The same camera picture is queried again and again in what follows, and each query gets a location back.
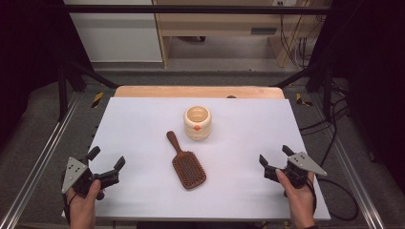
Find dark curtain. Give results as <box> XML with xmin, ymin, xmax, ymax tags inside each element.
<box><xmin>0</xmin><ymin>0</ymin><xmax>94</xmax><ymax>152</ymax></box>
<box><xmin>309</xmin><ymin>0</ymin><xmax>405</xmax><ymax>194</ymax></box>

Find person's right hand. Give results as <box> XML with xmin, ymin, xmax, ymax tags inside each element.
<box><xmin>275</xmin><ymin>168</ymin><xmax>317</xmax><ymax>225</ymax></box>

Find aluminium floor rail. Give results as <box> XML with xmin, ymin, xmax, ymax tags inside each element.
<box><xmin>309</xmin><ymin>94</ymin><xmax>387</xmax><ymax>229</ymax></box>
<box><xmin>0</xmin><ymin>92</ymin><xmax>81</xmax><ymax>229</ymax></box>

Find cream ceramic cup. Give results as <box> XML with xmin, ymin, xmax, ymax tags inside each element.
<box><xmin>182</xmin><ymin>105</ymin><xmax>213</xmax><ymax>141</ymax></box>

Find white cabinet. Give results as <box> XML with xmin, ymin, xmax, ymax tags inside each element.
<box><xmin>63</xmin><ymin>0</ymin><xmax>163</xmax><ymax>64</ymax></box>

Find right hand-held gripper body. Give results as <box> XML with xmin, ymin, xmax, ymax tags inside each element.
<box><xmin>263</xmin><ymin>152</ymin><xmax>328</xmax><ymax>189</ymax></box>

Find black metal crossbar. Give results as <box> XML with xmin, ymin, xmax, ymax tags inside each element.
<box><xmin>63</xmin><ymin>4</ymin><xmax>332</xmax><ymax>15</ymax></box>

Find light wooden table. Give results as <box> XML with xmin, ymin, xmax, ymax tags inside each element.
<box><xmin>114</xmin><ymin>85</ymin><xmax>286</xmax><ymax>99</ymax></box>

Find black floor cables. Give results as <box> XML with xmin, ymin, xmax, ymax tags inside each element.
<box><xmin>299</xmin><ymin>80</ymin><xmax>352</xmax><ymax>168</ymax></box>

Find yellow black tape strip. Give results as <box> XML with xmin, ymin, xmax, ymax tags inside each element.
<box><xmin>91</xmin><ymin>92</ymin><xmax>105</xmax><ymax>109</ymax></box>
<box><xmin>295</xmin><ymin>93</ymin><xmax>313</xmax><ymax>108</ymax></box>

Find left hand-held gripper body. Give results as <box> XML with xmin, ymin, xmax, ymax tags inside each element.
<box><xmin>61</xmin><ymin>156</ymin><xmax>120</xmax><ymax>201</ymax></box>

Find right hand-held gripper cable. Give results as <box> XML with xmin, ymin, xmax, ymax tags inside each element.
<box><xmin>307</xmin><ymin>177</ymin><xmax>360</xmax><ymax>222</ymax></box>

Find white table board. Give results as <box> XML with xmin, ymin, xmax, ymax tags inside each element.
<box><xmin>61</xmin><ymin>96</ymin><xmax>331</xmax><ymax>222</ymax></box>

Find light wooden desk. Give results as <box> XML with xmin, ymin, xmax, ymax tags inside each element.
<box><xmin>152</xmin><ymin>0</ymin><xmax>332</xmax><ymax>69</ymax></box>

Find black metal stand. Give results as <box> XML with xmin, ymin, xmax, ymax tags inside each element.
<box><xmin>56</xmin><ymin>60</ymin><xmax>120</xmax><ymax>122</ymax></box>
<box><xmin>273</xmin><ymin>60</ymin><xmax>334</xmax><ymax>122</ymax></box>

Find person's left hand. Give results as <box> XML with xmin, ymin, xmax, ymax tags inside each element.
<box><xmin>67</xmin><ymin>179</ymin><xmax>102</xmax><ymax>219</ymax></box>

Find bundle of hanging cables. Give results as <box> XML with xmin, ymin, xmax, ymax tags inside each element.
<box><xmin>278</xmin><ymin>13</ymin><xmax>319</xmax><ymax>71</ymax></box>

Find brown wooden hairbrush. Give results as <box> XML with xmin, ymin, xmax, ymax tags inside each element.
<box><xmin>165</xmin><ymin>130</ymin><xmax>207</xmax><ymax>191</ymax></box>

